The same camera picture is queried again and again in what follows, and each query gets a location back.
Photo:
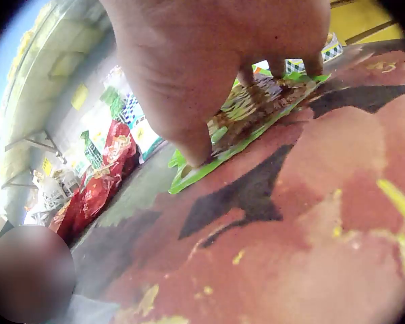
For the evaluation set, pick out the person's right hand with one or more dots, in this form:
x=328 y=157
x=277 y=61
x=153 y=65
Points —
x=195 y=60

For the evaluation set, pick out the person's right index finger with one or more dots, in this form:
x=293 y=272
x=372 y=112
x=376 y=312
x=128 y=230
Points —
x=247 y=76

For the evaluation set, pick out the person's right thumb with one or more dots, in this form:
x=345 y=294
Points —
x=185 y=135

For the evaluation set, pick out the person's right ring finger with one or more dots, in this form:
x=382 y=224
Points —
x=314 y=64

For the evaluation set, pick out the person's right middle finger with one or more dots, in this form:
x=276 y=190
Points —
x=277 y=69

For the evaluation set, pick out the green snack packet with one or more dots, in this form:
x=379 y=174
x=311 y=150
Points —
x=256 y=104

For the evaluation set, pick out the green white checkered packet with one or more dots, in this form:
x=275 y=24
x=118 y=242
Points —
x=333 y=49
x=295 y=66

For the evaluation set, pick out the stack of green white packets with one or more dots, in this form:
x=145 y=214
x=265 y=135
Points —
x=128 y=118

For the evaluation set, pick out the pile of red packets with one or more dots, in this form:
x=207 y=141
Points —
x=98 y=189

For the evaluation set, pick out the large red printed sack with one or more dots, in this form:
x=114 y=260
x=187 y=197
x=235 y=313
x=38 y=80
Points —
x=290 y=219

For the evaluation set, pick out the heap of white bags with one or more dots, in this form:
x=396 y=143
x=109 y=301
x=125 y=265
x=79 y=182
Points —
x=50 y=195

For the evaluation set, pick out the wall shelf with yellow labels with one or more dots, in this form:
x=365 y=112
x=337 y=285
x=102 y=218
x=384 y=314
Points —
x=44 y=84

